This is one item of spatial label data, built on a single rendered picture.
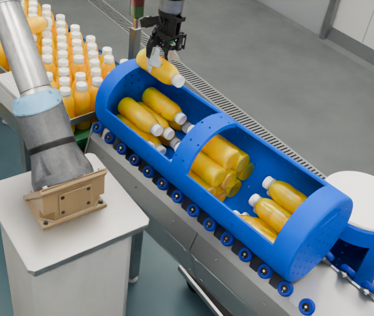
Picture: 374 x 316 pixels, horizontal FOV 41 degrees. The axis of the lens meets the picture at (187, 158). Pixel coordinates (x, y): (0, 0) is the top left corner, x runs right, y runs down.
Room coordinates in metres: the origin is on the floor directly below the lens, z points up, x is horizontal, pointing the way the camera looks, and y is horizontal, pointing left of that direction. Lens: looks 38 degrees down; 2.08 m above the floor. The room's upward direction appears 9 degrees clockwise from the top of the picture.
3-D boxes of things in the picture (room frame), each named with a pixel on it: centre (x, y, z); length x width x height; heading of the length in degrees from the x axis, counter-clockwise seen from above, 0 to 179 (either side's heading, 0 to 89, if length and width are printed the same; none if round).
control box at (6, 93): (1.49, 0.62, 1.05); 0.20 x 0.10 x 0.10; 48
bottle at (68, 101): (1.53, 0.47, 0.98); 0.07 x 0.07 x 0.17
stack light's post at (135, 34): (2.10, 0.32, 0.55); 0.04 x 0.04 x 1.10; 48
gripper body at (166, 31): (1.43, 0.11, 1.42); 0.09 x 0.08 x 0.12; 48
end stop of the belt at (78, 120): (1.63, 0.33, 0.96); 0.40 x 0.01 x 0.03; 138
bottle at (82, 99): (1.58, 0.43, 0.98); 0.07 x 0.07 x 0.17
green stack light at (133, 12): (2.10, 0.32, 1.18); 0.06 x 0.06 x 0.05
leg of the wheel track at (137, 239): (1.58, 0.18, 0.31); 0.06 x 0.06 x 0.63; 48
